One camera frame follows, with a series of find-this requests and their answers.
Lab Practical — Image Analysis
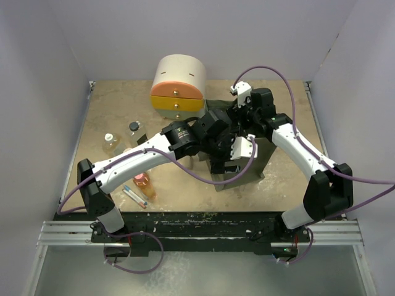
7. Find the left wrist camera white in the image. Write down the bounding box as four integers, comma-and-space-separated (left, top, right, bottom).
230, 134, 258, 160

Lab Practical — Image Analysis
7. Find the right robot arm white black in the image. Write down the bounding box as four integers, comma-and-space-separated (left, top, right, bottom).
227, 82, 353, 241

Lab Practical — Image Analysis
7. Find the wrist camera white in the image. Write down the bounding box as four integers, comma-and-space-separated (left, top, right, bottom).
230, 134, 258, 160
230, 81, 252, 105

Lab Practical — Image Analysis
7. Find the green canvas bag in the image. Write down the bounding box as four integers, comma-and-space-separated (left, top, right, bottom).
197, 98, 273, 193

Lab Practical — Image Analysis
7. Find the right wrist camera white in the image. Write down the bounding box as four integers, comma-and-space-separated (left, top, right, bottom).
230, 81, 252, 105

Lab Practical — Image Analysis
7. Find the clear square bottle black label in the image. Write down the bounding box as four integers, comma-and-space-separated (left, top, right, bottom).
125, 121, 148, 148

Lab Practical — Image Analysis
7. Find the blue capped pen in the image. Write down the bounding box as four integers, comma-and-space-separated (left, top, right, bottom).
123, 185, 148, 207

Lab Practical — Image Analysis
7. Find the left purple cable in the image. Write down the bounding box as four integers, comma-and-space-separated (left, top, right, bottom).
57, 137, 257, 215

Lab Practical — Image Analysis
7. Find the round-top mini drawer cabinet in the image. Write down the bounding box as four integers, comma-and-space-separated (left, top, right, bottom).
150, 54, 206, 120

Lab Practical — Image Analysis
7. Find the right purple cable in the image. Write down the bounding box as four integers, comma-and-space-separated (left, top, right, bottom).
231, 65, 395, 221

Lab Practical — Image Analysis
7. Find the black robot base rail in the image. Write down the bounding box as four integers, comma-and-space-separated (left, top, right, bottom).
54, 210, 346, 257

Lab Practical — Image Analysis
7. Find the amber bottle white cap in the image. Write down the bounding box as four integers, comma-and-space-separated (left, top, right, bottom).
102, 133, 126, 158

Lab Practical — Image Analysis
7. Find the purple cable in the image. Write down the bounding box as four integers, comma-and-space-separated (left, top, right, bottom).
231, 65, 395, 221
57, 137, 257, 215

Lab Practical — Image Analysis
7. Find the orange bottle pink cap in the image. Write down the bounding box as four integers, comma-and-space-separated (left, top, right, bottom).
133, 173, 157, 200

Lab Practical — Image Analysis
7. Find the red tipped pen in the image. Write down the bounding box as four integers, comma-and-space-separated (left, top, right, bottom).
122, 189, 148, 209

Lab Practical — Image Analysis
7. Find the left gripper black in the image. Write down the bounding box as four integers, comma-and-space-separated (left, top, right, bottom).
201, 127, 242, 175

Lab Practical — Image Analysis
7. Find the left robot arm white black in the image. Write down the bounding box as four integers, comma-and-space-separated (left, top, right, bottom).
77, 109, 245, 242

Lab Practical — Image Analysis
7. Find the clear conical tube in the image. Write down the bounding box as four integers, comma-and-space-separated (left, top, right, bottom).
180, 156, 194, 170

